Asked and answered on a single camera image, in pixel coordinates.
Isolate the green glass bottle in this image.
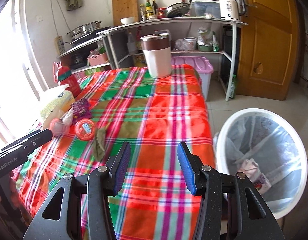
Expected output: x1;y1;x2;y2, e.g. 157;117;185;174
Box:
229;75;237;99

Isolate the white bowl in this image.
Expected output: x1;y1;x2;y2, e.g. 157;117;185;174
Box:
120;17;135;25

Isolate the dark soy sauce bottle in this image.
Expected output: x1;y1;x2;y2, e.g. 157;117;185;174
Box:
152;0;158;15

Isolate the green label sauce bottle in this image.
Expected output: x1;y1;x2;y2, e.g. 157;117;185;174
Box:
145;0;153;20

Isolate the white brown pitcher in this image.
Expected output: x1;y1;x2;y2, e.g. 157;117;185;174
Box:
141;33;172;79

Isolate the plaid tablecloth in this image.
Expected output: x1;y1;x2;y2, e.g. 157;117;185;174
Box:
11;64;217;240

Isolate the pink lid storage bin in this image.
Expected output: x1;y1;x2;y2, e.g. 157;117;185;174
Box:
171;56;214;100

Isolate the tissue pack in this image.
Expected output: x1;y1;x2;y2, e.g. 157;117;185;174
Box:
39;85;75;129

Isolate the white trash bin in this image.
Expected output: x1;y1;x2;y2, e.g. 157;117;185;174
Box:
214;108;308;219

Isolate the white electric kettle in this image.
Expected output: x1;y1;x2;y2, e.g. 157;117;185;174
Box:
219;0;247;21

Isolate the pink strawberry milk carton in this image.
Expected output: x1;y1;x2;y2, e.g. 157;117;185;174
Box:
238;159;261;182

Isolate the wooden door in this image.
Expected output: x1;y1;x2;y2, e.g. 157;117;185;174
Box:
237;0;300;101

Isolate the person left hand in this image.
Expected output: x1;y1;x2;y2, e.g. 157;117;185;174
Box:
0;171;20;209

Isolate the pink basket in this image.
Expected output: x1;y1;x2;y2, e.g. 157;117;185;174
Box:
87;53;108;66

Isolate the steel steamer pot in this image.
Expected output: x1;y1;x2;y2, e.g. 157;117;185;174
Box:
67;21;101;41

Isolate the clear storage box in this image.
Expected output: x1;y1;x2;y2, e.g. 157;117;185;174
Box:
189;0;221;18

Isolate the red lid jelly cup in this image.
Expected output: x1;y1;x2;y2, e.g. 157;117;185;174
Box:
74;118;96;141
49;118;70;137

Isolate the frying pan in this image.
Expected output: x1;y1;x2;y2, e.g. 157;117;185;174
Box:
164;0;190;18

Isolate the white plastic wrap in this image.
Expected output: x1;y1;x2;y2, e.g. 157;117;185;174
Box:
61;108;74;126

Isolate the purple milk carton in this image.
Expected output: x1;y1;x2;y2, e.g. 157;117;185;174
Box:
253;173;271;194

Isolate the green grey snack wrapper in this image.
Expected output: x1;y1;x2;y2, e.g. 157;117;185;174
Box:
93;128;106;162

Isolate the white metal shelf rack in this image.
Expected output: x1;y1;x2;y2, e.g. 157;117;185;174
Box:
58;16;248;102

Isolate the red water bottle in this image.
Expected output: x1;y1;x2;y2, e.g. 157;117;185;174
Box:
53;62;81;98

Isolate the power strip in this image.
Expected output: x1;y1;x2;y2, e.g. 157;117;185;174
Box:
54;36;65;55

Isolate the purple plum snack bag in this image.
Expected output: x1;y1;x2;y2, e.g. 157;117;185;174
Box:
71;98;92;125

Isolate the wooden cutting board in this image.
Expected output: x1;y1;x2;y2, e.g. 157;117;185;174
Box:
112;0;139;27

